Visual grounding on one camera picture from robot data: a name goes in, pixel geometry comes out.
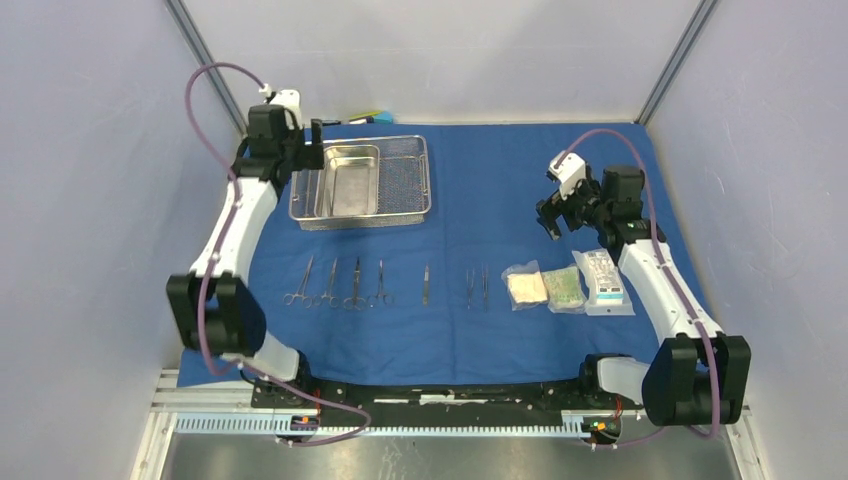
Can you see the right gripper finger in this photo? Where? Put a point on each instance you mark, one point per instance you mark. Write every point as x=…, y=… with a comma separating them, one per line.
x=548, y=213
x=573, y=215

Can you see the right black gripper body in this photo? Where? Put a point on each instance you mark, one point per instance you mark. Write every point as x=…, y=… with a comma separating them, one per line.
x=587, y=193

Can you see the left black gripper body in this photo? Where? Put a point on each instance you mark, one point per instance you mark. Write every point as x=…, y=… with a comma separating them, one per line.
x=302, y=157

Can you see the stainless steel instrument tray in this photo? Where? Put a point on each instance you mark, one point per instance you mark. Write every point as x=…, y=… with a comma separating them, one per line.
x=348, y=184

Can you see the beige gauze packet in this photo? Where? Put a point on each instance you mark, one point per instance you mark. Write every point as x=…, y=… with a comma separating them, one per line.
x=525, y=285

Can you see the green printed packet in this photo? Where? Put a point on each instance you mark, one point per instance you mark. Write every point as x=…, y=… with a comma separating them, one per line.
x=564, y=289

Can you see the wire mesh steel basket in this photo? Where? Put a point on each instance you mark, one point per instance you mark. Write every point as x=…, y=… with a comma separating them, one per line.
x=405, y=195

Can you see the steel thumb tweezers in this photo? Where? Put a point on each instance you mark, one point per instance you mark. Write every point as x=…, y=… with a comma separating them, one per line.
x=470, y=285
x=485, y=287

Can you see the white blue box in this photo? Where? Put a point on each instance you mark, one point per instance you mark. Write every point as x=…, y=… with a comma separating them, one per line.
x=607, y=295

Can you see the blue surgical drape cloth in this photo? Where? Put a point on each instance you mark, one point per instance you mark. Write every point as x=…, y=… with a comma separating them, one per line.
x=486, y=180

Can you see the steel scalpel handle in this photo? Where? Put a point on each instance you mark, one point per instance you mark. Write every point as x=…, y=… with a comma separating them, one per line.
x=426, y=286

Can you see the steel curved hemostat clamp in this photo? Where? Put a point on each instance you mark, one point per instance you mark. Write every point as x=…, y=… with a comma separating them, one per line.
x=328, y=297

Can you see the steel surgical scissors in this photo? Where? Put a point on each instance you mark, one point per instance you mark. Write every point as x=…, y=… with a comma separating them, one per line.
x=355, y=301

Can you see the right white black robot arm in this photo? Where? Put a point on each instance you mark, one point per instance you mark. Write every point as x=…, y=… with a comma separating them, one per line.
x=699, y=374

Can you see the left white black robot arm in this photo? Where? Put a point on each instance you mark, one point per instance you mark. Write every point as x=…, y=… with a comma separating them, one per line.
x=215, y=312

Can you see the yellow green block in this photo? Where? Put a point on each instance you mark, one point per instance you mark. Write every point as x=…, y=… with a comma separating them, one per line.
x=369, y=117

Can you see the white blue wedge block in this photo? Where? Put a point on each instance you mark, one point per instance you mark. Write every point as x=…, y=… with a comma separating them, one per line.
x=384, y=117

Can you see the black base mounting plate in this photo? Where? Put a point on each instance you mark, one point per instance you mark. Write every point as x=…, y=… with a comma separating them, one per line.
x=497, y=405

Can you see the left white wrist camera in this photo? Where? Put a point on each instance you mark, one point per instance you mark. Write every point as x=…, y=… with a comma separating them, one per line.
x=291, y=100

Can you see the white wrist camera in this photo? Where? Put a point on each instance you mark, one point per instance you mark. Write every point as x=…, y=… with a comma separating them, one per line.
x=291, y=100
x=567, y=169

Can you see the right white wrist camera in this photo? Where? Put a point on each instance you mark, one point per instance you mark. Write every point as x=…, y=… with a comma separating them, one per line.
x=567, y=169

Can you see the aluminium frame rail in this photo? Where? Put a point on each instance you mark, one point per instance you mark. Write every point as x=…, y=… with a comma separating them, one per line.
x=250, y=391

